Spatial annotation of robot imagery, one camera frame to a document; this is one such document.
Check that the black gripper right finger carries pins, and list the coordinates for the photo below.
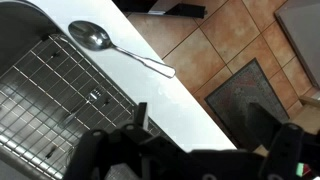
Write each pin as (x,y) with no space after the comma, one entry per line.
(284,155)

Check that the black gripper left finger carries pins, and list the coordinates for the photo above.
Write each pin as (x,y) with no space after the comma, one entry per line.
(85,163)

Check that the silver metal spoon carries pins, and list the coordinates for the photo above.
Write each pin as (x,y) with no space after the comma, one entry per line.
(93,37)

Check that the stainless steel sink basin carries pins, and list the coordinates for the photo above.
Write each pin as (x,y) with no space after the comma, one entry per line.
(40,100)

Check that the dark patterned floor rug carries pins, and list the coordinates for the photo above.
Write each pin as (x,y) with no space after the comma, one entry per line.
(231,99)

